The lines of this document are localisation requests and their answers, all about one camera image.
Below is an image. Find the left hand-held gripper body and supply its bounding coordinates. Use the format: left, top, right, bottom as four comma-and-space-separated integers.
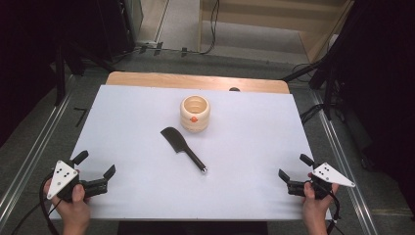
46, 160, 109, 203

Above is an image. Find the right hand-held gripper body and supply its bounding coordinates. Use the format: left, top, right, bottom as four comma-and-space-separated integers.
286, 162, 356, 201

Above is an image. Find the black kitchen knife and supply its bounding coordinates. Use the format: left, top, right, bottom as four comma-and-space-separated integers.
160, 126, 208, 174

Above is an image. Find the cream round ceramic holder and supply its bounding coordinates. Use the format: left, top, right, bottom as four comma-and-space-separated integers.
179, 94, 211, 133

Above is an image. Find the person's left hand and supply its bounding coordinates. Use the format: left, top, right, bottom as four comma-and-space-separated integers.
43, 168, 93, 235

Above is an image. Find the person's right hand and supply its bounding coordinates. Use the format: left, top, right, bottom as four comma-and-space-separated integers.
300, 172, 341, 235

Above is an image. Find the black tape floor mark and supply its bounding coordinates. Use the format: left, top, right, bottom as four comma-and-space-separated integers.
72, 107, 90, 128

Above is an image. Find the white table mat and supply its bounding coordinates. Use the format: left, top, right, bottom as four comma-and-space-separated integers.
48, 84, 333, 221

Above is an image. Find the black metal stand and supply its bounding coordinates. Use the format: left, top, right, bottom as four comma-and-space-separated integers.
53, 40, 115, 107
282, 48, 341, 121

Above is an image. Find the wooden table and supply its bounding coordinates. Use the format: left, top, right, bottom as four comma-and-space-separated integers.
105, 70, 291, 95

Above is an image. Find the wooden stepped platform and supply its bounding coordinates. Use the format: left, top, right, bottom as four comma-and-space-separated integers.
197, 0, 355, 65

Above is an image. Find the metal floor rail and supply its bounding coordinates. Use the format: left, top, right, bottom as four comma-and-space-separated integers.
0, 92, 74, 226
311, 89, 381, 235

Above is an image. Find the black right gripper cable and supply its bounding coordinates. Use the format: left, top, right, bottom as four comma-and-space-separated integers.
325, 187, 346, 235

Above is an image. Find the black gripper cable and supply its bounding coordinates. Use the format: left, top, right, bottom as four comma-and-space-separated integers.
325, 187, 346, 235
11, 174, 64, 235

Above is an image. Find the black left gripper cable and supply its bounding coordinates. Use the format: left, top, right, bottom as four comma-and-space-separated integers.
11, 174, 64, 235

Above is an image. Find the black floor cable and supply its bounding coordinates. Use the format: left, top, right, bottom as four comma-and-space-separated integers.
299, 103, 326, 125

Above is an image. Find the black hanging cable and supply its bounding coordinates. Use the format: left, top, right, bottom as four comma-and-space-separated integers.
199, 0, 221, 56

